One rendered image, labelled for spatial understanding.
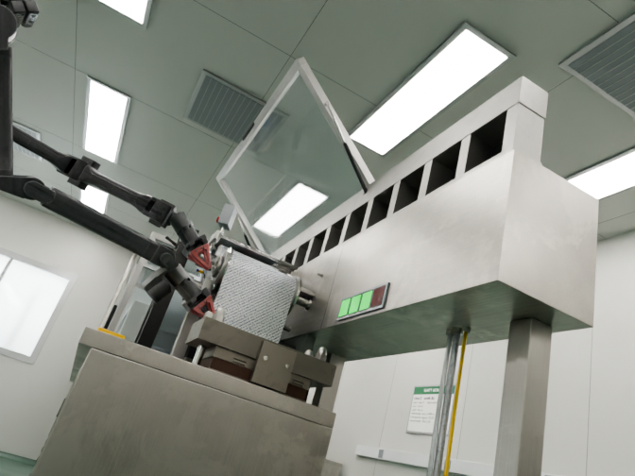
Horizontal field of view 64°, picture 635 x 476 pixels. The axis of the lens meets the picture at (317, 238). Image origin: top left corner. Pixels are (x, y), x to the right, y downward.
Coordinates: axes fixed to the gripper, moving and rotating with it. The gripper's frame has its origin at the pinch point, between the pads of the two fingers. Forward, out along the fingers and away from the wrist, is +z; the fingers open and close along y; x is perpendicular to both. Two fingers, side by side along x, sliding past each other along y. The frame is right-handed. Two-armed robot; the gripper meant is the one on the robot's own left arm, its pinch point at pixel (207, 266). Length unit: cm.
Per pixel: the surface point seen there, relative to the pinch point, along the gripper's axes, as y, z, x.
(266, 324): 7.2, 25.9, 3.7
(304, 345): 5.0, 38.4, 11.9
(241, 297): 7.8, 14.4, 1.2
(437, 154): 63, 12, 48
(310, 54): -50, -84, 135
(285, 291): 7.8, 20.4, 15.1
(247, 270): 8.2, 8.2, 7.3
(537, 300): 90, 48, 18
